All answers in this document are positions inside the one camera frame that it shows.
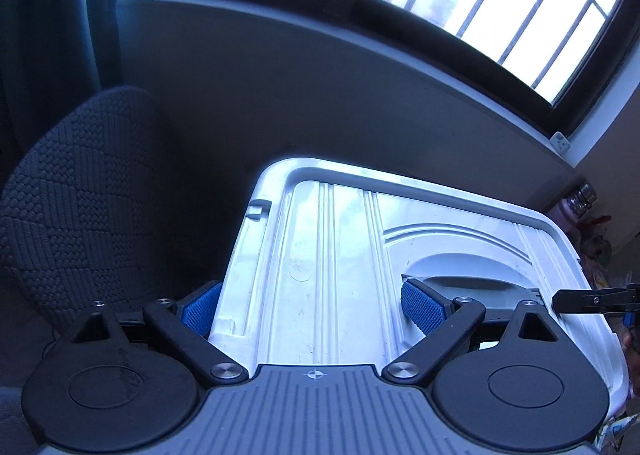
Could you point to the steel thermos bottle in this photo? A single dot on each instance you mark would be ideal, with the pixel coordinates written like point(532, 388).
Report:
point(584, 196)

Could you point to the pink bottle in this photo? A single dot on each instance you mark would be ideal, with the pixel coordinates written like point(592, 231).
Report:
point(564, 212)

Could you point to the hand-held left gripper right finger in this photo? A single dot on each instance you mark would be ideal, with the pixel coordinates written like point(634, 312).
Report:
point(422, 305)

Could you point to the blue curtain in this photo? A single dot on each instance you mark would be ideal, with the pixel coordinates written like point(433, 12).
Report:
point(60, 10)

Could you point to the white wall socket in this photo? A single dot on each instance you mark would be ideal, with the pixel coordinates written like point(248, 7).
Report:
point(560, 142)

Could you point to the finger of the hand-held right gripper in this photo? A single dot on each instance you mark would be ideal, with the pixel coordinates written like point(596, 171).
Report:
point(585, 301)

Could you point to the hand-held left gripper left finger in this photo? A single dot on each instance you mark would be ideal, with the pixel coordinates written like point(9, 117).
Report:
point(202, 307)

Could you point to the dark textured chair back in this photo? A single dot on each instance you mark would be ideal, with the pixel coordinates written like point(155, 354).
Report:
point(90, 195)

